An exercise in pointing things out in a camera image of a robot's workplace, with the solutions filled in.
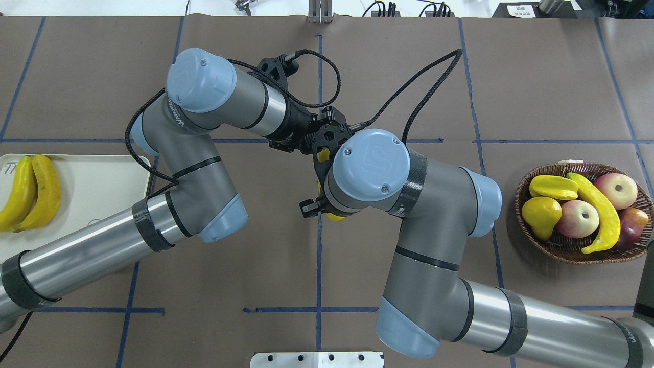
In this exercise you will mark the brown wicker basket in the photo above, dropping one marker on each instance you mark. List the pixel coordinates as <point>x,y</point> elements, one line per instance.
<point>565,249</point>

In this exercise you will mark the red yellow mango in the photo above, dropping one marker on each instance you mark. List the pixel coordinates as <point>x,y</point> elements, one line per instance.
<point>632,222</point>

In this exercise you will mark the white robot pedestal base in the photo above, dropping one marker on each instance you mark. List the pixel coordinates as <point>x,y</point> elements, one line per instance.
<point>319,359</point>

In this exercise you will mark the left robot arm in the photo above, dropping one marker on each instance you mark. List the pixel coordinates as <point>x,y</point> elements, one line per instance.
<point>203,91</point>

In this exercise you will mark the basket paper tag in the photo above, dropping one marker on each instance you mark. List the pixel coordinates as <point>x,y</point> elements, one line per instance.
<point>570,162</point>

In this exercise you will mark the red pink apple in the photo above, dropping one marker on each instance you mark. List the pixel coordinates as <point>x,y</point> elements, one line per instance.
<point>619,189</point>

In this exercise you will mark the yellow banana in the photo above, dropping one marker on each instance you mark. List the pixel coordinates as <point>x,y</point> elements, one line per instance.
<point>48,198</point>
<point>324,156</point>
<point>609,226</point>
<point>22,195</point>

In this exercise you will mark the pale peach apple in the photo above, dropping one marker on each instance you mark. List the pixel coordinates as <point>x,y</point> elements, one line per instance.
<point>579,219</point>

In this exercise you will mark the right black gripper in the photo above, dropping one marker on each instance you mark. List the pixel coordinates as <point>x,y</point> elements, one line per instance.
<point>309,207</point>

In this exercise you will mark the yellow starfruit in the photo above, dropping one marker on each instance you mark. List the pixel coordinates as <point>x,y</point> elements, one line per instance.
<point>556,187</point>

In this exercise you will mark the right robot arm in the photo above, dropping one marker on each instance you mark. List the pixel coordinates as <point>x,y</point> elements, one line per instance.
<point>425,301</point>

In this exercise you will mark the yellow pear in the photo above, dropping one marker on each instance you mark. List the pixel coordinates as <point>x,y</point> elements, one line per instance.
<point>542,214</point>

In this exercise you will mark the white bear tray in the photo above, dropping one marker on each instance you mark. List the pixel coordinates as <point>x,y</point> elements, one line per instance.
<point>93,188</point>

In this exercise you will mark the white label card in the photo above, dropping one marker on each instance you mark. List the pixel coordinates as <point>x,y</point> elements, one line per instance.
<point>521,11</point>

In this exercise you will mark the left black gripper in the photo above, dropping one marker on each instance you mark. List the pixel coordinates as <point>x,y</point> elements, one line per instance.
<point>295,126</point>

